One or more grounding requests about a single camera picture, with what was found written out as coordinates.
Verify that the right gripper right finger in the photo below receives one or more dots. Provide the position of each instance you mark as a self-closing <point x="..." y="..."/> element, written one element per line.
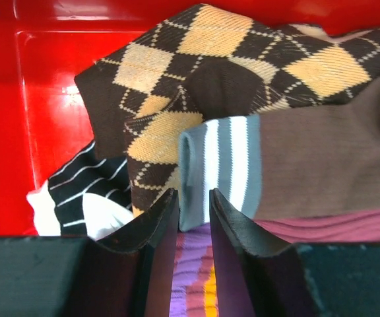
<point x="260" y="274"/>

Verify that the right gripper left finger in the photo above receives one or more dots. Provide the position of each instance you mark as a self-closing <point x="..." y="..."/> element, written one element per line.
<point x="128" y="273"/>

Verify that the brown sock grey cuff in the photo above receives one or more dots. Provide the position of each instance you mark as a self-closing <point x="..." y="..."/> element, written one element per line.
<point x="301" y="162"/>

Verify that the purple striped sock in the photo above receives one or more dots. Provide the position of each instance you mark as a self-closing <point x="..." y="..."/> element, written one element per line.
<point x="194" y="280"/>

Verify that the black white striped sock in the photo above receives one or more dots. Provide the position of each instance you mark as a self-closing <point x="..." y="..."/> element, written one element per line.
<point x="86" y="196"/>

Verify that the red plastic tray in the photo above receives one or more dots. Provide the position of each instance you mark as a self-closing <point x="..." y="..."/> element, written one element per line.
<point x="44" y="44"/>

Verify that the brown argyle sock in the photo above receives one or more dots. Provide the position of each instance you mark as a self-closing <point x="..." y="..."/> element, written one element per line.
<point x="206" y="63"/>

